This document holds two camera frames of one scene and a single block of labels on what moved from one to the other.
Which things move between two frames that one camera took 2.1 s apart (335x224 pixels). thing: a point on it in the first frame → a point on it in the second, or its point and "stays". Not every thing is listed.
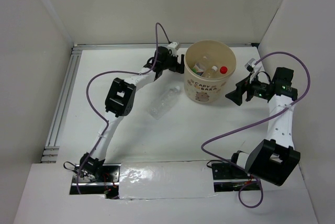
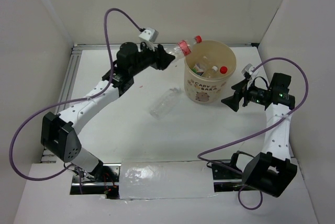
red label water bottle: [223, 69] stays
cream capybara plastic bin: [208, 65] stays
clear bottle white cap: [210, 73] stays
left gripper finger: [179, 68] → [163, 62]
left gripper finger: [182, 63] → [167, 57]
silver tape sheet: [166, 180] stays
